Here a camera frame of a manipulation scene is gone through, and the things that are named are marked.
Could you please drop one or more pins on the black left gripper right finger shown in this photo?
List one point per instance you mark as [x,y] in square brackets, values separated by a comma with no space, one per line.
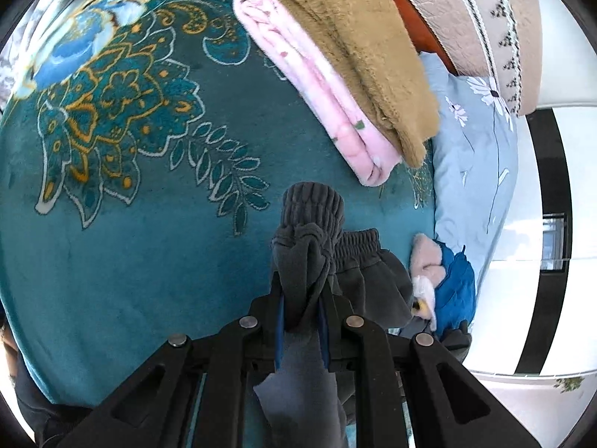
[411,392]

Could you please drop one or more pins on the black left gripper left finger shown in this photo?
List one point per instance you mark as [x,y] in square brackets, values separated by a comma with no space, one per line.
[190,393]

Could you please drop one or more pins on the dark grey sweatpants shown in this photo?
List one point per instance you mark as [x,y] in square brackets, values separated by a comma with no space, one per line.
[304,404]

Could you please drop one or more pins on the grey garment with flower embroidery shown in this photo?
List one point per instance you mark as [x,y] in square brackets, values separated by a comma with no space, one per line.
[457,341]

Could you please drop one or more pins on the blue quilted garment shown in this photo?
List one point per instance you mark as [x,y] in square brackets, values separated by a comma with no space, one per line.
[455,296]

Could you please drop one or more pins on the pink white fluffy garment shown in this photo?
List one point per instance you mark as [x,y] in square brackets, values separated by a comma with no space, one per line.
[427,272]

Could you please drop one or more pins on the light blue floral pillow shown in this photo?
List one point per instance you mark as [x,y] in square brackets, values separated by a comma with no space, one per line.
[475,162]

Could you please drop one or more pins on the teal floral plush blanket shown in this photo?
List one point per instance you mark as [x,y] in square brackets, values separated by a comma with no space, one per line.
[145,149]

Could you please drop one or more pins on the folded pink blanket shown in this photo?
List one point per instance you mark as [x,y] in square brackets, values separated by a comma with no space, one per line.
[368,153]

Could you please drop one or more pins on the beige quilted headboard cover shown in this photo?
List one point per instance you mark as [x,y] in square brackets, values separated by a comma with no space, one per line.
[496,38]

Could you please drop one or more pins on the folded tan fleece blanket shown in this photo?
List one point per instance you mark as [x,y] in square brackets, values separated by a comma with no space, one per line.
[367,44]

